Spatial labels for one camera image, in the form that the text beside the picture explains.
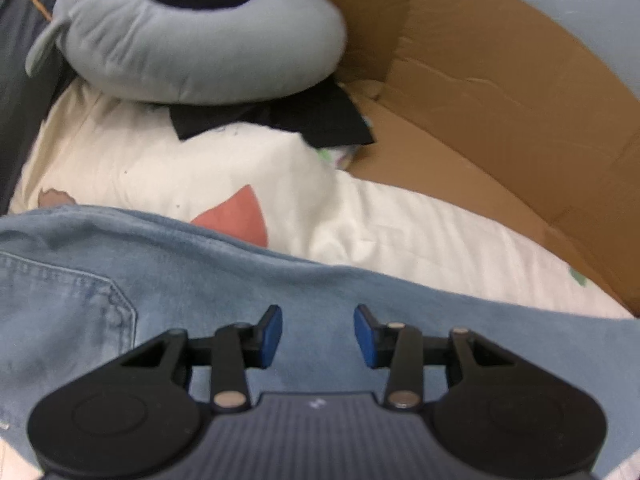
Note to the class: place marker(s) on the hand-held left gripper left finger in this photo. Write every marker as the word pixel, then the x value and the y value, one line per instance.
pixel 269 335

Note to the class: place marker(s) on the cream printed bedsheet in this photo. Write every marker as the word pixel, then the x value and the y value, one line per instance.
pixel 400 225

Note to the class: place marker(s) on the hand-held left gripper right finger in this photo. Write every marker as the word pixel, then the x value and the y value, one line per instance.
pixel 366 335

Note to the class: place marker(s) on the brown cardboard box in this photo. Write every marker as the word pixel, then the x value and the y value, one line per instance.
pixel 500 110

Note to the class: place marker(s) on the light blue denim pants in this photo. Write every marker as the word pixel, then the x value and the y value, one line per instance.
pixel 300 285

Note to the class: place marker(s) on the black cloth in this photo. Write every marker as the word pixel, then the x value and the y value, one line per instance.
pixel 310 115

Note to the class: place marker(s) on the grey plush pillow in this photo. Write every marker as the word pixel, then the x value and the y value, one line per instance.
pixel 175 60

